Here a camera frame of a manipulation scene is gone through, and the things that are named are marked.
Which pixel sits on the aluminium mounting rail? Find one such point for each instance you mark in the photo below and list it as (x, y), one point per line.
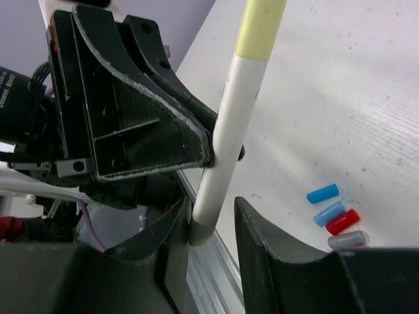
(213, 278)

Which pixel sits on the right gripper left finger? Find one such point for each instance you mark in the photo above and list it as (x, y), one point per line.
(144, 274)

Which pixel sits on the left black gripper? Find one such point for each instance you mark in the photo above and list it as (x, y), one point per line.
(106, 114)

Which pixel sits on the grey pen cap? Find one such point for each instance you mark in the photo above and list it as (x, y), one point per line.
(348, 240)

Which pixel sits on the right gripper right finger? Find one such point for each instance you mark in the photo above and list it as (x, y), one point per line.
(281, 274)

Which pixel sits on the red pen cap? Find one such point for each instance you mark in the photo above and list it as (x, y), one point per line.
(343, 222)

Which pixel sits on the yellow capped white pen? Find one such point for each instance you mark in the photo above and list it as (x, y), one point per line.
(254, 43)

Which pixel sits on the light blue pen cap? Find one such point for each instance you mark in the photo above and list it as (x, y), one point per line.
(327, 215)

